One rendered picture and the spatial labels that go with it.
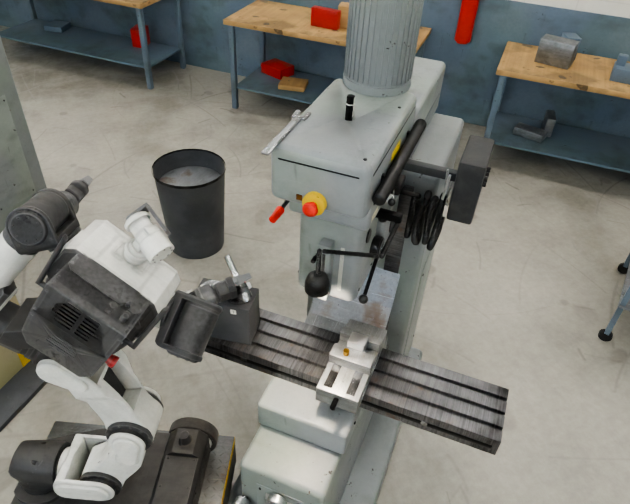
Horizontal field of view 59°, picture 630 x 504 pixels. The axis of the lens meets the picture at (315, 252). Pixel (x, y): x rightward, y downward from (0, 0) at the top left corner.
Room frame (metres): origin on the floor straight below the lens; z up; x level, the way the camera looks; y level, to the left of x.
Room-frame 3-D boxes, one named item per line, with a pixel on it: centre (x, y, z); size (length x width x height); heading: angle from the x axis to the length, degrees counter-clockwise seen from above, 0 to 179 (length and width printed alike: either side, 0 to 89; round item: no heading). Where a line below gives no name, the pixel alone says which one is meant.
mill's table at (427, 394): (1.35, -0.10, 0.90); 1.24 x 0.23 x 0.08; 71
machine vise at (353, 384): (1.30, -0.16, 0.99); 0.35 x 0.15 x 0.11; 160
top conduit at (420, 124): (1.34, -0.22, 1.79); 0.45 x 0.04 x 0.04; 161
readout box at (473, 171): (1.53, -0.48, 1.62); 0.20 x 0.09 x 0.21; 161
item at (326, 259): (1.26, -0.03, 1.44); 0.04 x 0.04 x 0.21; 71
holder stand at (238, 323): (1.46, 0.32, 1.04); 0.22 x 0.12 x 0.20; 79
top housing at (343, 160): (1.37, -0.07, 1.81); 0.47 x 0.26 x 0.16; 161
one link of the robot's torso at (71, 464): (1.00, 0.73, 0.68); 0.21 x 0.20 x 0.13; 88
